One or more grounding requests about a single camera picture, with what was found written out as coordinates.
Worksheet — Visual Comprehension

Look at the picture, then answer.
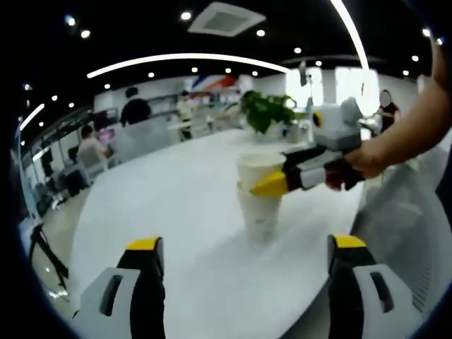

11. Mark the white table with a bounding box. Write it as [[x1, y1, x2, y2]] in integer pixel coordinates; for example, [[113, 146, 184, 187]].
[[70, 129, 367, 339]]

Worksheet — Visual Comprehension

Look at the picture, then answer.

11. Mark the red white blue wall banner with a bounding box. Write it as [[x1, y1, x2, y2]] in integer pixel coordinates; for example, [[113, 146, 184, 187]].
[[183, 74, 236, 93]]

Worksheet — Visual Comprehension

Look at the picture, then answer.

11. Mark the person's right hand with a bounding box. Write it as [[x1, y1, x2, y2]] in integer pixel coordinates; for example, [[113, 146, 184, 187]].
[[340, 138, 390, 181]]

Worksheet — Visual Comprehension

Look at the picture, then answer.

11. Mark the long curved ceiling light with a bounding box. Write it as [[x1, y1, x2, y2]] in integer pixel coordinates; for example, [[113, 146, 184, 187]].
[[330, 0, 370, 77], [86, 52, 290, 79]]

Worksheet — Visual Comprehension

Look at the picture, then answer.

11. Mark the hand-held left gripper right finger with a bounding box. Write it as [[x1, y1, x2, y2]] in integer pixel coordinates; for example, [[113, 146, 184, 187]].
[[326, 232, 424, 339]]

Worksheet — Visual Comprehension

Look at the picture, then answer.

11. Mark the black tripod stand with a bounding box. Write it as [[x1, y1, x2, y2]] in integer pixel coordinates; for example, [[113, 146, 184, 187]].
[[26, 222, 70, 294]]

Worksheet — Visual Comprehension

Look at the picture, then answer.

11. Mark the green potted plant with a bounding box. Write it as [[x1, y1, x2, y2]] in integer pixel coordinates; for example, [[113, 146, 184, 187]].
[[241, 90, 297, 142]]

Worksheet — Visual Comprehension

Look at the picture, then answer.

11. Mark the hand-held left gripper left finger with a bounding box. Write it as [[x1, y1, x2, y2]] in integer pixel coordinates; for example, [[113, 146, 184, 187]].
[[72, 235, 167, 339]]

